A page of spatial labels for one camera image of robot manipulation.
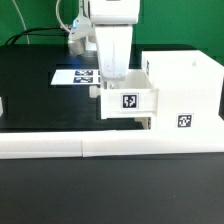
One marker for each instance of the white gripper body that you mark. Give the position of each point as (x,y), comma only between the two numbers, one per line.
(113,22)

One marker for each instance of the white drawer cabinet box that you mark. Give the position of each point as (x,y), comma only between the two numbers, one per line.
(190,85)

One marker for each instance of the white drawer tray with tag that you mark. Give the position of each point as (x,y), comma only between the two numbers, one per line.
(147,122)

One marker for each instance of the white front rail right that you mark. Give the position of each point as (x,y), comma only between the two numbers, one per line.
(146,142)

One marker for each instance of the white tag sheet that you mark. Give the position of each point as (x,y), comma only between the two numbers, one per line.
(76,77)

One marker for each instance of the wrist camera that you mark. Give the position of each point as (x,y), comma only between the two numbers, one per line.
(81,28)

